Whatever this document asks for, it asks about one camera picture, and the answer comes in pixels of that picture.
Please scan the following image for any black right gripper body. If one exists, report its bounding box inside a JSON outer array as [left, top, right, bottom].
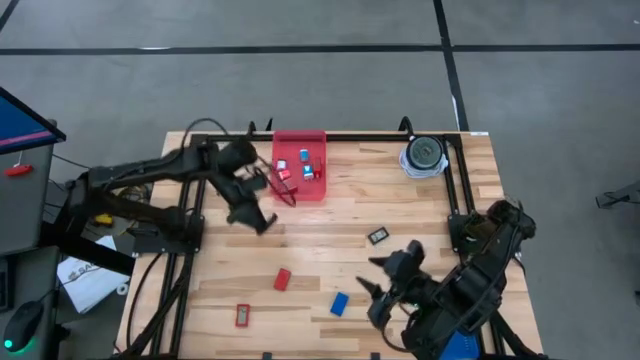
[[381, 239, 432, 302]]

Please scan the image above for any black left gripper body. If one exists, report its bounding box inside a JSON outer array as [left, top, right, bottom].
[[225, 185, 270, 226]]

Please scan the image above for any black small display device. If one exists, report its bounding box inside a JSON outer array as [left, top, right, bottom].
[[367, 226, 391, 246]]

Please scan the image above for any red translucent plastic bin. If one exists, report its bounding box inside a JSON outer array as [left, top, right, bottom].
[[271, 129, 328, 203]]

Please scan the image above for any blue block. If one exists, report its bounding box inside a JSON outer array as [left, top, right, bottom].
[[438, 330, 482, 360]]

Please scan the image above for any white cylindrical device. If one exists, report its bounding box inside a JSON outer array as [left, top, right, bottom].
[[405, 134, 445, 170]]

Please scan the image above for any white paper sheet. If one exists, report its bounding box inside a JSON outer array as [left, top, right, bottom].
[[56, 234, 133, 315]]

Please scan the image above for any grey computer cart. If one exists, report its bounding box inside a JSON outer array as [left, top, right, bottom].
[[0, 142, 62, 360]]

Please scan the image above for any blue screen monitor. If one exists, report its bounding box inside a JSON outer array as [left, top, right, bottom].
[[0, 87, 68, 157]]

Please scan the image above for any black computer mouse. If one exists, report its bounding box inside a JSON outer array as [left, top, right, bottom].
[[2, 299, 45, 354]]

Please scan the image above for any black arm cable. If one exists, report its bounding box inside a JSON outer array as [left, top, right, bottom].
[[180, 117, 230, 149]]

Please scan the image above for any white power cable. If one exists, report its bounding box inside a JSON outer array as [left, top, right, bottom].
[[398, 142, 450, 180]]

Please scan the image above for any black aluminium table frame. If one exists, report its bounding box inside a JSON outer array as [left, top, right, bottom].
[[119, 130, 546, 360]]

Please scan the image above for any red small handle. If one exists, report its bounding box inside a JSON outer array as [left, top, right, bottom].
[[3, 163, 34, 178]]

